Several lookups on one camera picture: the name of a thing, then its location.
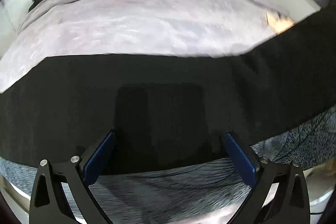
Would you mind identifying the black pants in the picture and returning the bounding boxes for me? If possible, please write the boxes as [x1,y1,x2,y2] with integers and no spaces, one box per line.
[1,5,335,173]

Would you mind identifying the grey patterned bed sheet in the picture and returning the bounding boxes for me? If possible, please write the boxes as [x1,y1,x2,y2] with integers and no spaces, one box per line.
[0,107,336,224]

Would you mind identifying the grey fleece blanket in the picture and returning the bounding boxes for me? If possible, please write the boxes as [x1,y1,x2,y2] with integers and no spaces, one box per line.
[1,0,290,91]

